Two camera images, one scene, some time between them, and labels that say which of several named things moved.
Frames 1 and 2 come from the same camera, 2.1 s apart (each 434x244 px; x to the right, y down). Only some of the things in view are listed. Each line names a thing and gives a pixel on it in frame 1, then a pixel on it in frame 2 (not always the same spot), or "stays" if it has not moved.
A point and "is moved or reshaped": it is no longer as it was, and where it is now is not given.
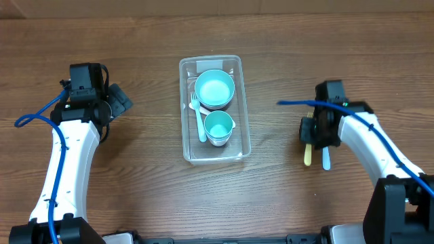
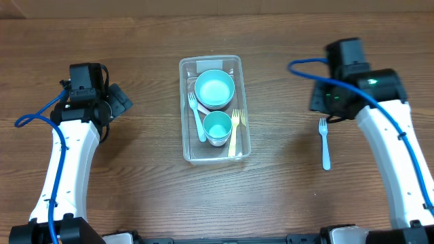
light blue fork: x=196 y=104 stays
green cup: x=218 y=127 stays
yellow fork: x=308 y=152 to x=235 y=119
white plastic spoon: x=205 y=112 is moved or reshaped
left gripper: x=117 y=100 stays
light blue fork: x=326 y=158 stays
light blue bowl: x=214 y=89 stays
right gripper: x=303 y=130 to x=316 y=104
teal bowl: x=214 y=107 stays
